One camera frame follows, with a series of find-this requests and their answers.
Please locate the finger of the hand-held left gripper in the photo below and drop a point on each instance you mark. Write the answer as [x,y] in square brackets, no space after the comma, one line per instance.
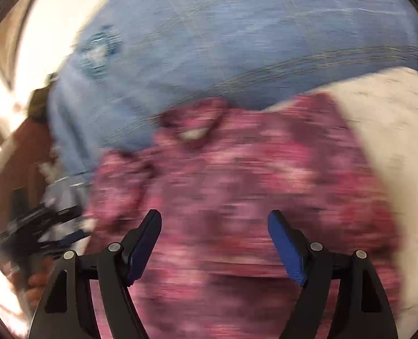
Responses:
[44,217]
[73,236]

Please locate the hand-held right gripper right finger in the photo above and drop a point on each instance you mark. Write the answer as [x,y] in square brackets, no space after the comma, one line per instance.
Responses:
[286,250]

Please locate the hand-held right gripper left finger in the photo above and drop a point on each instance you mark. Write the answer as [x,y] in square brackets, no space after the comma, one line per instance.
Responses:
[143,250]

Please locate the purple floral garment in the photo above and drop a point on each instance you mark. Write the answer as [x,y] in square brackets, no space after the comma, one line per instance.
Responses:
[237,190]

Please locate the person's left hand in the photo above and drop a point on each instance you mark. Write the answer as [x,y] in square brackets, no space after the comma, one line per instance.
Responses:
[36,282]

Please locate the brown wooden headboard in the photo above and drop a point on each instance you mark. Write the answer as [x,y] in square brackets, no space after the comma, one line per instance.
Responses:
[14,155]

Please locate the olive green cloth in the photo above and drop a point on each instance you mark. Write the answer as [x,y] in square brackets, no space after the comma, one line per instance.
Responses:
[41,99]

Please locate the white leaf-print quilt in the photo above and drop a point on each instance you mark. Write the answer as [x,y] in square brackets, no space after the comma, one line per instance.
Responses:
[388,130]

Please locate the blue plaid pillow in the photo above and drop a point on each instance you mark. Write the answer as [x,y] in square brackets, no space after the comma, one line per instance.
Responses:
[230,42]

